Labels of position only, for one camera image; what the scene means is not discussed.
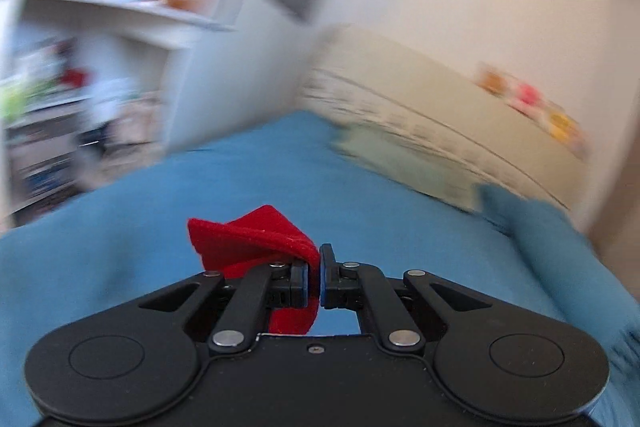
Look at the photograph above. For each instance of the pale green cloth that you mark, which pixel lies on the pale green cloth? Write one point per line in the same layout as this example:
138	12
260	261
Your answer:
400	162

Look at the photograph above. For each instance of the small red cloth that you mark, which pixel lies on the small red cloth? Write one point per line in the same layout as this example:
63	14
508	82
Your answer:
250	239

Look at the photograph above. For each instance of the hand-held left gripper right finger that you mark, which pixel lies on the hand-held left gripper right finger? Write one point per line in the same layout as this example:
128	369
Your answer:
326	277

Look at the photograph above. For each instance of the white shelving unit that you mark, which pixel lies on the white shelving unit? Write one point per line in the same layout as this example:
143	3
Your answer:
85	97

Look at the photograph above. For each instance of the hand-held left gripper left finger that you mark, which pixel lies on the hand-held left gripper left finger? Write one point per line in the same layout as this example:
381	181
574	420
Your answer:
299	283

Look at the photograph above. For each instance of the blue blanket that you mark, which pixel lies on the blue blanket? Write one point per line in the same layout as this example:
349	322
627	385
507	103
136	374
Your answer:
320	187

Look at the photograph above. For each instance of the cream printed pillow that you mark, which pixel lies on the cream printed pillow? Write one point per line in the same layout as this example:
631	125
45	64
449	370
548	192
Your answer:
440	107

